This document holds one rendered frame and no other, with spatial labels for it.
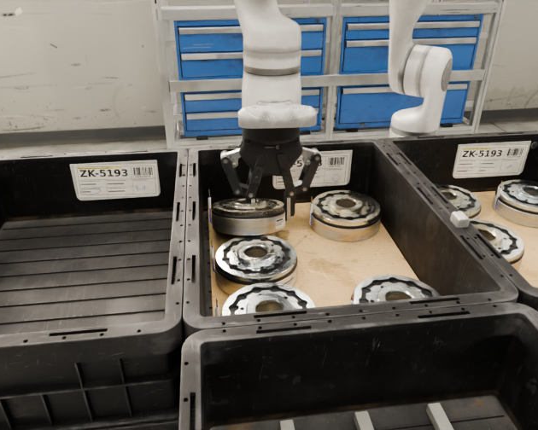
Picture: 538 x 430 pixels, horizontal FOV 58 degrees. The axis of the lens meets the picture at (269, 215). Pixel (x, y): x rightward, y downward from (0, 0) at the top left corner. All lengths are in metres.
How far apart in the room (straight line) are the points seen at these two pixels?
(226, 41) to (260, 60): 1.85
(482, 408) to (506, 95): 3.65
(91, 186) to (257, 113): 0.32
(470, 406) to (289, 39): 0.42
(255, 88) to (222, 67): 1.87
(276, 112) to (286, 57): 0.07
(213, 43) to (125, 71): 1.06
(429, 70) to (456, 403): 0.60
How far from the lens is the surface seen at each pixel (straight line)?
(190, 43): 2.43
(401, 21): 0.90
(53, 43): 3.40
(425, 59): 0.94
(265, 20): 0.59
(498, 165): 0.89
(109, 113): 3.45
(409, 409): 0.50
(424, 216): 0.61
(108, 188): 0.77
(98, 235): 0.75
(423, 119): 0.96
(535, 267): 0.73
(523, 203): 0.81
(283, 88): 0.59
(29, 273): 0.70
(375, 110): 2.68
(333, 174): 0.78
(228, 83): 2.43
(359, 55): 2.57
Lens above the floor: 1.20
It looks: 30 degrees down
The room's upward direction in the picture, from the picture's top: straight up
